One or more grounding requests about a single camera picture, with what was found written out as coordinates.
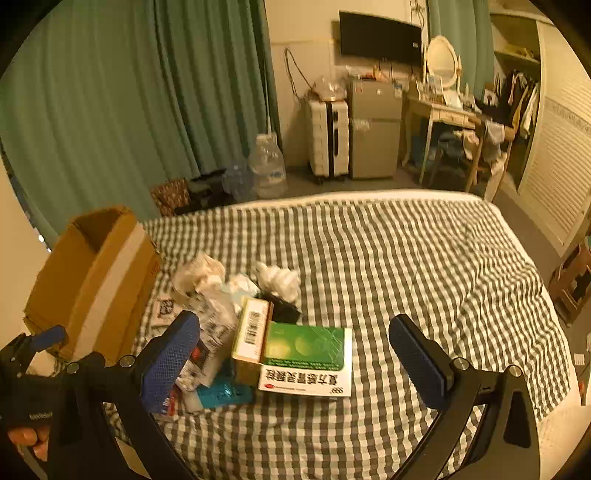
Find white plastic bag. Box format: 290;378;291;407
172;253;227;296

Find grey mini fridge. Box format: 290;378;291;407
346;76;403;181

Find printed white plastic packet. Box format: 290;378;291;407
185;291;241;388

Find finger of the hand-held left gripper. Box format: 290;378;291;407
25;325;69;354

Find brown cardboard box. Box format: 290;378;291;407
23;205;162;363

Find yellow medicine box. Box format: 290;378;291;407
231;298;274;386

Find red packet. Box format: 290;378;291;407
157;388;185;416

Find clear plastic bag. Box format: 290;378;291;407
314;74;348;101

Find black wall television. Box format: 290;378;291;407
338;10;423;65

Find oval white-framed mirror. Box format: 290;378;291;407
422;34;462;90

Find pale blue crumpled packet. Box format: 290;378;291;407
226;272;262;301

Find white square-code card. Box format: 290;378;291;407
150;295;183;328

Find crumpled white tissue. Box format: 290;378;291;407
255;262;301;303

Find large clear water bottle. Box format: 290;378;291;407
249;133;288;199

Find person's left hand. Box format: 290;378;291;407
7;424;51;462

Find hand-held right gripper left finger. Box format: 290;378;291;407
51;310;202;480

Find black item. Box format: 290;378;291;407
259;293;303;324

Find grey checked bed sheet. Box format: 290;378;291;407
106;191;578;480

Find teal blister pack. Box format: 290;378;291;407
196;369;254;409

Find black bag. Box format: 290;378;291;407
175;170;234;215

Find patterned brown bag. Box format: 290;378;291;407
151;178;192;217

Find cream dressing table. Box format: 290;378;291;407
401;90;485;185

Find green and white medicine box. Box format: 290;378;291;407
259;322;354;398

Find wall cable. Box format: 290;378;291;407
283;46;315;100

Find narrow green curtain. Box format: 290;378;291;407
427;0;495;88

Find wooden chair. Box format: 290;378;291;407
434;117;513;195

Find wide green curtain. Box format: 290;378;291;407
0;0;282;241

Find hanging clothes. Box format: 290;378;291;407
494;69;541;137

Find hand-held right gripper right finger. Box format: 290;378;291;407
388;314;541;480

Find small clear water bottle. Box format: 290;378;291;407
222;161;256;203

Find white suitcase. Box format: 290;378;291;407
307;98;350;185

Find small wooden stool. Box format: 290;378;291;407
549;242;591;328

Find white louvred wardrobe door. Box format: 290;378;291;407
517;21;591;257

